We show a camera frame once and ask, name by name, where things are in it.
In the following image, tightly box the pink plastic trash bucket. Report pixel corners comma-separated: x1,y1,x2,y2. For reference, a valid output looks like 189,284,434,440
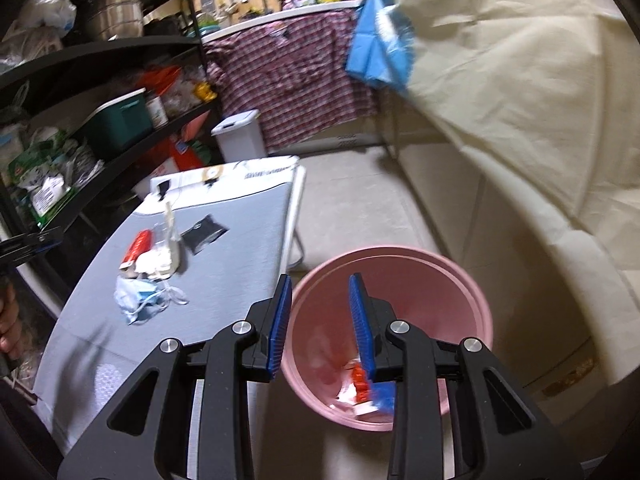
281,245,494,432

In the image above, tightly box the red trash inside bucket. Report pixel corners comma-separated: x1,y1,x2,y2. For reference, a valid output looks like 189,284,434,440
349,360,371,404

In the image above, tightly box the white trash inside bucket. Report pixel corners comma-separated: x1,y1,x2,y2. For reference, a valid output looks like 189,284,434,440
335,382,396,417

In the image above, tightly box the white small trash bin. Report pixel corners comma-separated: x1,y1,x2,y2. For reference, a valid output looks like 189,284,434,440
212,110,267,162

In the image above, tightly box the left hand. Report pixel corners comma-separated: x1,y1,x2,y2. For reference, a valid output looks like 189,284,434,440
0,282,24,361

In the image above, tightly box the green white package on shelf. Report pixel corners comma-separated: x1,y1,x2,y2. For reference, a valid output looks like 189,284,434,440
8,127,104,229

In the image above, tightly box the grey ironing board cover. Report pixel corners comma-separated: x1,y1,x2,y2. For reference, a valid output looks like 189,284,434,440
35,156,300,479

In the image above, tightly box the black foil pouch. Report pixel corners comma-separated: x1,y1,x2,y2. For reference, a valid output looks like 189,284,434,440
181,214,228,255

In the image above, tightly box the white open cardboard box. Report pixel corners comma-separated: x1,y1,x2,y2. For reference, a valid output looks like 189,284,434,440
134,203,180,281

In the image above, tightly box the red small packet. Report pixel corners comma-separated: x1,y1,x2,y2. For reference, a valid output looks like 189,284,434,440
119,230,153,271

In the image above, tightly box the blue surgical face mask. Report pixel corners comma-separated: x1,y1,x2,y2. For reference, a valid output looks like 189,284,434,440
114,276,189,325

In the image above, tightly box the teal storage box white lid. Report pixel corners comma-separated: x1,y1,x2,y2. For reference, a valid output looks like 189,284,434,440
79,89,153,151

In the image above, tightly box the black metal shelf rack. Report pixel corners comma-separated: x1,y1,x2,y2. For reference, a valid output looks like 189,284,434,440
0,0,227,306

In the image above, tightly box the red plaid shirt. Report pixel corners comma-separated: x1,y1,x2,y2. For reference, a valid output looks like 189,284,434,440
205,10,380,153

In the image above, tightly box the steel pot on shelf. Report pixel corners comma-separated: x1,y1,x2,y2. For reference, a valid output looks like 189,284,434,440
86,0,143,41

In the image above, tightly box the blue and cream cloth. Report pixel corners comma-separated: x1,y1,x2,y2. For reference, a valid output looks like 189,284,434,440
375,0,639,384

